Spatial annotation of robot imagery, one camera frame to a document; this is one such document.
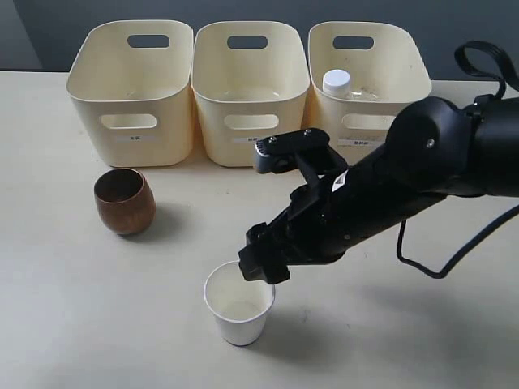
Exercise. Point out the white paper cup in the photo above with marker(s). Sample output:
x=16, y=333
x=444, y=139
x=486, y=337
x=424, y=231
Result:
x=239, y=307

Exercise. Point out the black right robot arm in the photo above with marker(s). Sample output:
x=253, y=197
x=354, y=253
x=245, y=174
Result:
x=432, y=150

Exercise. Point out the brown wooden cup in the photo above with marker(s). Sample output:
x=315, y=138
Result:
x=124, y=201

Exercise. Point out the cream plastic bin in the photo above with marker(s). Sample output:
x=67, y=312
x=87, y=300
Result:
x=250, y=81
x=381, y=58
x=131, y=86

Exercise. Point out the clear bottle white cap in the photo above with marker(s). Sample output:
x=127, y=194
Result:
x=338, y=83

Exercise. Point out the middle cream plastic bin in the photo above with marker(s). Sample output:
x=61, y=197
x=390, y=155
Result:
x=250, y=81

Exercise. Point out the right cream plastic bin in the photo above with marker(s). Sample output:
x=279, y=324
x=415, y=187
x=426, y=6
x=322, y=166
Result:
x=381, y=58

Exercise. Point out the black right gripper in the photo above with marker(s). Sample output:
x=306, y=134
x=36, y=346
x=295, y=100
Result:
x=322, y=222

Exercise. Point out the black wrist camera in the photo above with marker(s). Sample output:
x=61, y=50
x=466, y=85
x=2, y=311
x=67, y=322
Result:
x=307, y=151

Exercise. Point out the left cream plastic bin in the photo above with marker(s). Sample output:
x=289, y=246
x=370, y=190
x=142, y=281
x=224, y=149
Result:
x=131, y=86

